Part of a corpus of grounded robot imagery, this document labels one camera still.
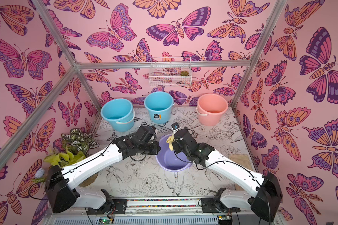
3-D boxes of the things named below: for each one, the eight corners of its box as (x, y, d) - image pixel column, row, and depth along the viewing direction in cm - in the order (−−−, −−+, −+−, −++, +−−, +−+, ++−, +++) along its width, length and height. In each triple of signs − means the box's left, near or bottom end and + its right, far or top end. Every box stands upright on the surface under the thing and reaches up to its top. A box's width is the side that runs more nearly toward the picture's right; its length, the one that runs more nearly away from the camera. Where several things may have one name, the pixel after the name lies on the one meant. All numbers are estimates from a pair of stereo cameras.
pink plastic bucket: (196, 129, 108) (199, 114, 94) (193, 109, 121) (196, 93, 108) (224, 129, 108) (232, 114, 94) (218, 109, 121) (224, 93, 107)
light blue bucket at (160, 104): (146, 127, 110) (142, 111, 96) (149, 107, 124) (145, 91, 110) (174, 127, 110) (174, 111, 96) (173, 107, 124) (173, 91, 109)
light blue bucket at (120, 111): (106, 136, 105) (95, 121, 90) (114, 114, 119) (105, 98, 105) (134, 136, 104) (128, 121, 90) (138, 114, 119) (134, 98, 104)
